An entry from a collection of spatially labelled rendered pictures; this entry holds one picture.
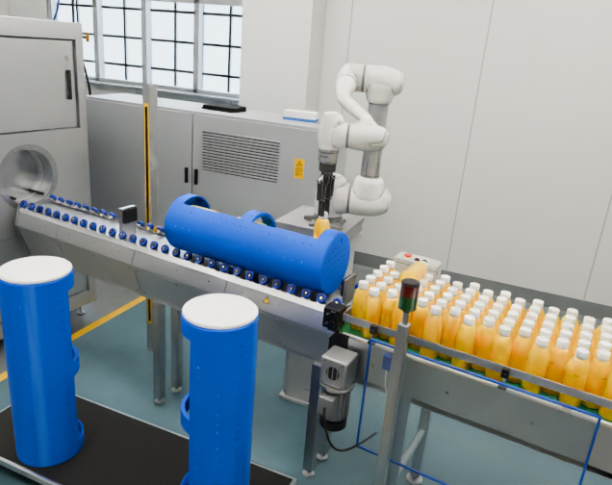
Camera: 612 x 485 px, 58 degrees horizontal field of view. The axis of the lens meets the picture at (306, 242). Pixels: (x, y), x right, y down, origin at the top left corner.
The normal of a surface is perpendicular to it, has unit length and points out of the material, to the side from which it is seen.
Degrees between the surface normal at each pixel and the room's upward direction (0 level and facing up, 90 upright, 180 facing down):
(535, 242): 90
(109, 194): 90
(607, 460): 90
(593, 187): 90
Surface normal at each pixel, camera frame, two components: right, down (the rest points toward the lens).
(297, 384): -0.40, 0.28
